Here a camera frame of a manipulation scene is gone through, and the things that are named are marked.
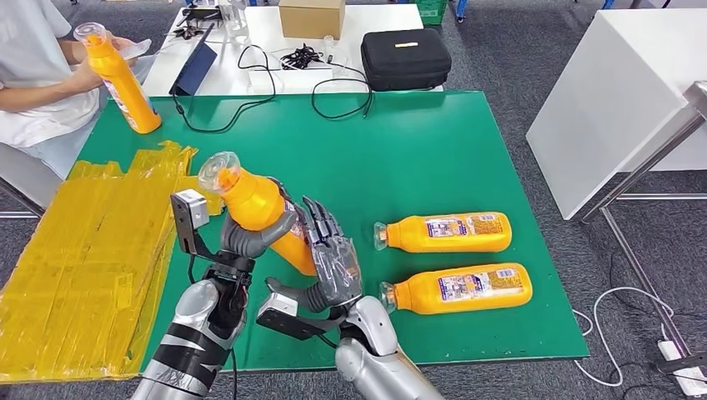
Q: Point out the white bench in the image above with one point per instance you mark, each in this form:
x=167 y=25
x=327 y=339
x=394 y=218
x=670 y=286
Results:
x=22 y=176

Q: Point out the cardboard box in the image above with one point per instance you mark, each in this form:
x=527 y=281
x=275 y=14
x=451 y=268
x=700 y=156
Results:
x=309 y=19

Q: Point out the person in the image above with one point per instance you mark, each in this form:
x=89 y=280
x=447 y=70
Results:
x=22 y=50

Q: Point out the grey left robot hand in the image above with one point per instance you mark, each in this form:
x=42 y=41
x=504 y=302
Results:
x=248 y=243

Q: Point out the black zip case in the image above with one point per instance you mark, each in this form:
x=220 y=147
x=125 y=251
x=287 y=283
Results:
x=406 y=60

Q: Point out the orange plastic bottle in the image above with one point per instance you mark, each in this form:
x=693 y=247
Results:
x=458 y=287
x=447 y=232
x=254 y=204
x=124 y=94

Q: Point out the metal frame stand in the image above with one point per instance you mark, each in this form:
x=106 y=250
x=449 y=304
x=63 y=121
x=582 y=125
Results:
x=698 y=99

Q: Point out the person's hand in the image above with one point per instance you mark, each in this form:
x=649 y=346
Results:
x=119 y=47
x=88 y=74

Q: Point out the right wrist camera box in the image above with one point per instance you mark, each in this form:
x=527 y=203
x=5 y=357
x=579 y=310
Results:
x=287 y=323

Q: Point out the dark blue tablet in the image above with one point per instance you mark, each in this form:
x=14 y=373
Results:
x=193 y=69

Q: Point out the small clear cup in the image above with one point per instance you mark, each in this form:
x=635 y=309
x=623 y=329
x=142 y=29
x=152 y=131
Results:
x=328 y=43

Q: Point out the green table board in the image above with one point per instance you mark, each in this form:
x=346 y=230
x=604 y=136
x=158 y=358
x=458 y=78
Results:
x=386 y=154

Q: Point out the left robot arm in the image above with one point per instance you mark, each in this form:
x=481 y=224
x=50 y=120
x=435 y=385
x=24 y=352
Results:
x=193 y=309

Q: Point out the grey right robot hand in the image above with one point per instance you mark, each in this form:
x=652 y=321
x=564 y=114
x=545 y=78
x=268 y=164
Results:
x=339 y=270

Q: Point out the clear glass container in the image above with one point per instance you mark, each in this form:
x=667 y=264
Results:
x=236 y=19

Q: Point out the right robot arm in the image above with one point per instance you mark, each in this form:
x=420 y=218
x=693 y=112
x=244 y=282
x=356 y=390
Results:
x=364 y=359

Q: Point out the white cabinet table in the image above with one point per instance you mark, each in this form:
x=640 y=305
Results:
x=607 y=99

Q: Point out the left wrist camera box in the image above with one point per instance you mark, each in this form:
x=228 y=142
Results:
x=188 y=212

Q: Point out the green crate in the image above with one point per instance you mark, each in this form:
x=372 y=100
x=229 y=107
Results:
x=430 y=10

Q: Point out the black tool pile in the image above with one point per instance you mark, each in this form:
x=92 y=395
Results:
x=196 y=14

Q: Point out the white power strip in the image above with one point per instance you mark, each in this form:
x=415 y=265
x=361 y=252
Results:
x=676 y=359

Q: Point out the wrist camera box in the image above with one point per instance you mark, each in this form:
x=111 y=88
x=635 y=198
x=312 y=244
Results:
x=287 y=323
x=188 y=212

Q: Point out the yellow taped sheet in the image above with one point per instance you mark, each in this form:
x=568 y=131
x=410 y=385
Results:
x=83 y=248

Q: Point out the person's forearm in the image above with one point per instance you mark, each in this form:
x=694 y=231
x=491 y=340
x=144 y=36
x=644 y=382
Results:
x=74 y=52
x=38 y=94

